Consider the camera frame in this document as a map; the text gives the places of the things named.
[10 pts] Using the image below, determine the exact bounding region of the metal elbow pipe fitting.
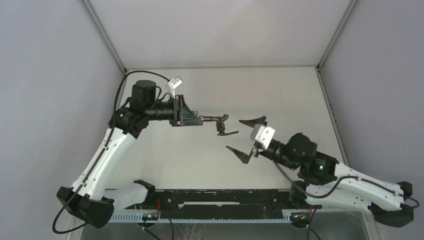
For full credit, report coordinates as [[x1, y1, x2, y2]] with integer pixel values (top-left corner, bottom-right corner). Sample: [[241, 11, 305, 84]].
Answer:
[[193, 110, 204, 126]]

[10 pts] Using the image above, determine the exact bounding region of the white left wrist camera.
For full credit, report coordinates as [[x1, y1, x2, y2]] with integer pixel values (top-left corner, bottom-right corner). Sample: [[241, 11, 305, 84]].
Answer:
[[167, 76, 183, 99]]

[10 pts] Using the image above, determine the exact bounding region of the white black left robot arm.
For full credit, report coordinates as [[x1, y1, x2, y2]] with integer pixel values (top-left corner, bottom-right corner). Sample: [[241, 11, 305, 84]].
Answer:
[[56, 76, 203, 229]]

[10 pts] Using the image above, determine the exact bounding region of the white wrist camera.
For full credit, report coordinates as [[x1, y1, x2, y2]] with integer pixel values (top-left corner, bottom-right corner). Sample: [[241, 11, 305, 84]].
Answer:
[[250, 124, 276, 150], [167, 76, 183, 99]]

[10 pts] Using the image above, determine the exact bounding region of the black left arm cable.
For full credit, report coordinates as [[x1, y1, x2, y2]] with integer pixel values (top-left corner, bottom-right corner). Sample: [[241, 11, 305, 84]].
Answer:
[[51, 70, 171, 235]]

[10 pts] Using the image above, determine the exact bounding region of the metal water faucet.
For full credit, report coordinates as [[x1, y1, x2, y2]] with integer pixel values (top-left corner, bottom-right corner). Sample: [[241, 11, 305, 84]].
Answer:
[[201, 114, 239, 137]]

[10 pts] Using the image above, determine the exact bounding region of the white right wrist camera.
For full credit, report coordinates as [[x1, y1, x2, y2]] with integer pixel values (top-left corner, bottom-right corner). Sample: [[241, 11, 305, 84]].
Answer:
[[250, 124, 276, 150]]

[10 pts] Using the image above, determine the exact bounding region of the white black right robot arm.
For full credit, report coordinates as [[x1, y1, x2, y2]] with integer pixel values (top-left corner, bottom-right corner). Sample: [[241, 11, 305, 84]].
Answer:
[[230, 116, 420, 228]]

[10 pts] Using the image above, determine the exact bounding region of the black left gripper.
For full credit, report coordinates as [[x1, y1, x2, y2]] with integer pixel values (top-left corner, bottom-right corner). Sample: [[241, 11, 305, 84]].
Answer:
[[145, 94, 203, 127]]

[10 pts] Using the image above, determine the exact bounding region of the white slotted cable duct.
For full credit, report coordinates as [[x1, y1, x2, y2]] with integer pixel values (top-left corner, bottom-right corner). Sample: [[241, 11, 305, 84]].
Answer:
[[108, 212, 293, 224]]

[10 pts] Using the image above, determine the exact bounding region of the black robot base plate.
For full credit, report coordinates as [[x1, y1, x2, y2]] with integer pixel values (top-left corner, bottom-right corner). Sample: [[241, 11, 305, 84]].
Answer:
[[136, 189, 310, 219]]

